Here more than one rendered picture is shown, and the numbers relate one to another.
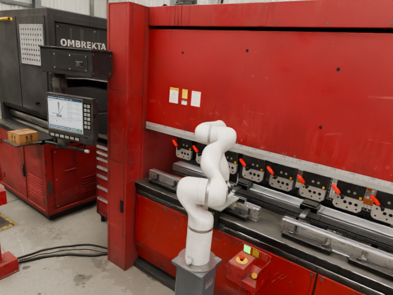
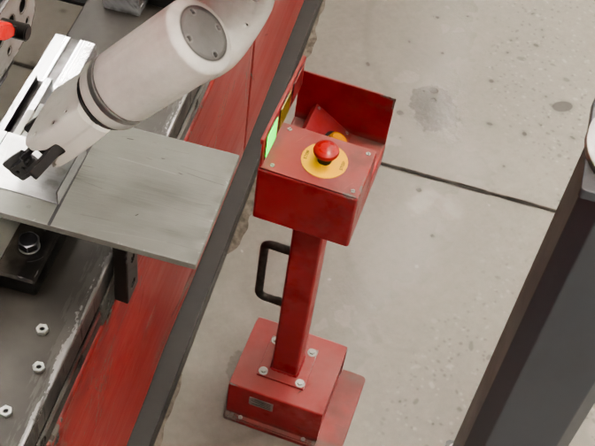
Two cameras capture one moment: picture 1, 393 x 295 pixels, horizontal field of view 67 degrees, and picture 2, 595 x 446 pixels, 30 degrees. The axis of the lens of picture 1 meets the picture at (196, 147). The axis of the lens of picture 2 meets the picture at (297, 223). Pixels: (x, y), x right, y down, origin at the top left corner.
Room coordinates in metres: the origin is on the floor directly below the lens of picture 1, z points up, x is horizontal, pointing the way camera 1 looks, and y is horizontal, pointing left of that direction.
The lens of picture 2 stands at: (2.12, 0.67, 2.02)
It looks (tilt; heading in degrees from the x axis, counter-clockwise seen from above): 51 degrees down; 243
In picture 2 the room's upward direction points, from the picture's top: 9 degrees clockwise
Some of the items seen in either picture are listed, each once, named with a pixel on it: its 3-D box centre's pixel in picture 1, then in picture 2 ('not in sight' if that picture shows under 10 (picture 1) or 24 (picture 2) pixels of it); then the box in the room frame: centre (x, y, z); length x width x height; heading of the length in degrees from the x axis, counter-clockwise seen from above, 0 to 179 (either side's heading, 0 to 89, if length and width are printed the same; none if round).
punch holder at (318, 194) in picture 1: (314, 184); not in sight; (1.73, -0.75, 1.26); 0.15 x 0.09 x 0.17; 56
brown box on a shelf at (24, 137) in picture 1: (21, 136); not in sight; (2.93, 1.80, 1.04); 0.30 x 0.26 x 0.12; 55
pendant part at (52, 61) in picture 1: (76, 102); not in sight; (2.41, 1.00, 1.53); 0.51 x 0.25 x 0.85; 70
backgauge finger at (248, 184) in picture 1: (239, 186); not in sight; (2.19, -0.36, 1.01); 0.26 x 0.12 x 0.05; 146
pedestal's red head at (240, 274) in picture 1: (248, 267); (325, 150); (1.56, -0.38, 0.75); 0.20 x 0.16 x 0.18; 52
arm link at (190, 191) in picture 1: (195, 202); not in sight; (1.25, -0.02, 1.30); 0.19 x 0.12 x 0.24; 81
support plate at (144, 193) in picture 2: (219, 200); (113, 182); (1.93, -0.19, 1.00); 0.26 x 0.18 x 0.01; 146
